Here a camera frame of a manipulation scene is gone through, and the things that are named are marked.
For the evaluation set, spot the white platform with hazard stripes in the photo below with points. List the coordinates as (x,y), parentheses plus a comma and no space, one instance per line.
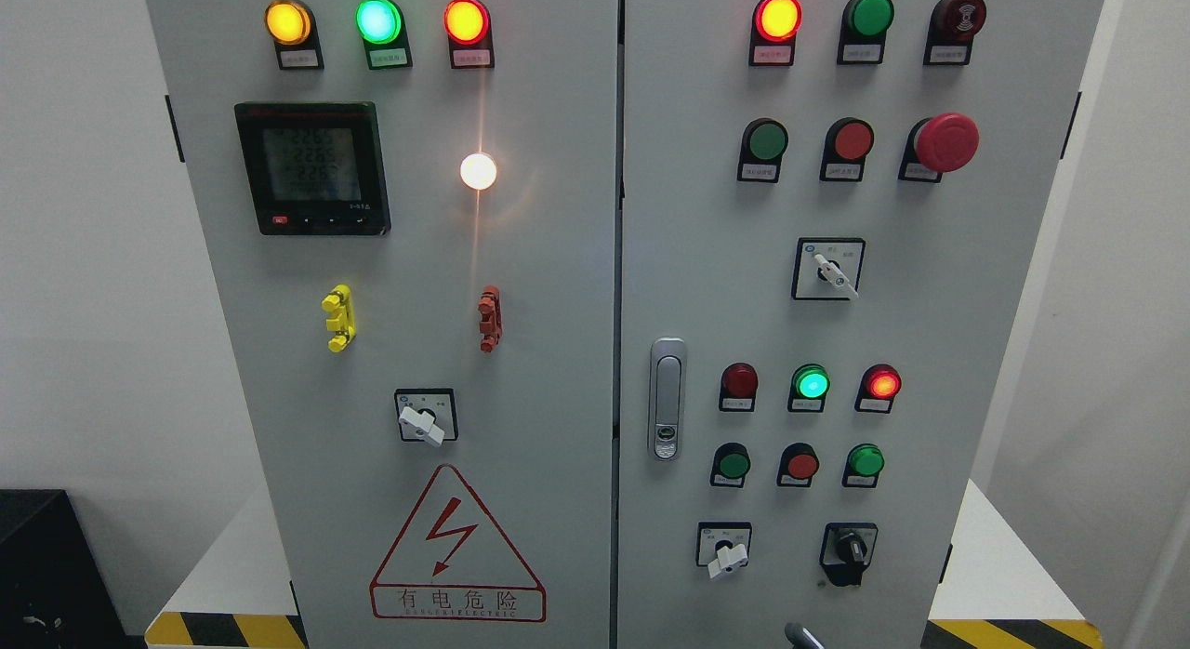
(994,593)

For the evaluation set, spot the lower right green push button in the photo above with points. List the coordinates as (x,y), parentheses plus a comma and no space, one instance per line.
(863,466)

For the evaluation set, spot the black key selector switch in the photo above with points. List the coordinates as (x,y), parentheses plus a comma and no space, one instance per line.
(846,552)

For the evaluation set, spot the left door rotary switch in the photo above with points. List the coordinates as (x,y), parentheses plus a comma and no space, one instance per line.
(426,415)

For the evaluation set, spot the lower white rotary switch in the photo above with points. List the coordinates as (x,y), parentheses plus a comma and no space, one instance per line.
(722,547)

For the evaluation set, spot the black box at left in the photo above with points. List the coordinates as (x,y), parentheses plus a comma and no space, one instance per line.
(52,594)

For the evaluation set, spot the red push button upper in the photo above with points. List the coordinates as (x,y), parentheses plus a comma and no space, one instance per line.
(846,146)

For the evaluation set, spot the green start push button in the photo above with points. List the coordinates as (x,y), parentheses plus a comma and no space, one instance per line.
(730,466)

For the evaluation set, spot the lower right red indicator light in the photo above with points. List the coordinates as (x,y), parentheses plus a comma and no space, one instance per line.
(878,388)

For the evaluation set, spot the yellow indicator light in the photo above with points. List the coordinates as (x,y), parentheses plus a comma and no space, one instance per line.
(295,39)

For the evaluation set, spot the white indicator light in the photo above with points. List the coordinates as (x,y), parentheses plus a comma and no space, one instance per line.
(478,171)

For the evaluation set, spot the red push button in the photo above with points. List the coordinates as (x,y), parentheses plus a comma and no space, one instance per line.
(797,466)
(846,146)

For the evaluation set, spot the upper right rotary switch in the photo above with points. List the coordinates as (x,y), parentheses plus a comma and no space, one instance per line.
(827,268)

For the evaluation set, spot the lower green indicator light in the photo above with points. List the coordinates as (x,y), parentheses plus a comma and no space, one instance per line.
(809,386)

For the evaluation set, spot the black digital power meter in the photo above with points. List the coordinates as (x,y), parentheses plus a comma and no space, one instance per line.
(314,168)

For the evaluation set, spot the lower left red indicator light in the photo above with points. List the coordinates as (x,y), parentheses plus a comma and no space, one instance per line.
(738,388)

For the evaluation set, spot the green indicator light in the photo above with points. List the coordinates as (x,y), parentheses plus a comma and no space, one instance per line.
(863,31)
(809,386)
(382,29)

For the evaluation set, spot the silver door lock handle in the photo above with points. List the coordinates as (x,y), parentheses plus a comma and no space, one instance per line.
(668,369)

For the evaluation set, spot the red electric hazard warning sticker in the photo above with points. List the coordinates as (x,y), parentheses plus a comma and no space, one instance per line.
(453,561)

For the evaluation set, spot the dark red buzzer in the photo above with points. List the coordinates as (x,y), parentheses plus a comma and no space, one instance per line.
(953,25)

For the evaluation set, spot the grey right cabinet door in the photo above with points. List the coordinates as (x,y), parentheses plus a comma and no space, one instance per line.
(709,259)

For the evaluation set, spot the yellow test terminal block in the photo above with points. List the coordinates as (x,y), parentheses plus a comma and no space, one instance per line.
(339,321)

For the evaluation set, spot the green indicator light top right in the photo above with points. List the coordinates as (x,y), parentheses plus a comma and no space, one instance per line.
(863,31)

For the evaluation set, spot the red indicator light top left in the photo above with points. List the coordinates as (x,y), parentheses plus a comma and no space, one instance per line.
(468,26)

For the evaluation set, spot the red emergency stop mushroom button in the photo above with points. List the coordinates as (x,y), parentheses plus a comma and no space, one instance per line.
(938,145)

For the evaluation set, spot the grey left cabinet door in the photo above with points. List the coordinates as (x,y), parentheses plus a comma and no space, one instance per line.
(534,416)

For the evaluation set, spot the red test terminal block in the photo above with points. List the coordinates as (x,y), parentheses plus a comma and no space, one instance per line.
(490,325)

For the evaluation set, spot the lower red push button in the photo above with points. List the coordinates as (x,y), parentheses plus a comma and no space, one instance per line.
(797,466)

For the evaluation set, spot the green push button upper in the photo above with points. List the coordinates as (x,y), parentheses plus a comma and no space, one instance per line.
(762,147)

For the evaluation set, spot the green indicator light top left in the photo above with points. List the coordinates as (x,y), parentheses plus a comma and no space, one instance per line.
(382,29)

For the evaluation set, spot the red indicator light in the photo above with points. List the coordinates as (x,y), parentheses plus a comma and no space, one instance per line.
(772,34)
(878,388)
(738,388)
(468,26)

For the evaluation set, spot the grey cabinet door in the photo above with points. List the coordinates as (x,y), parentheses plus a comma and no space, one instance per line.
(534,416)
(709,259)

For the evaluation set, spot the red indicator light top right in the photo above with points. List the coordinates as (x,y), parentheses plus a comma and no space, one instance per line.
(772,34)

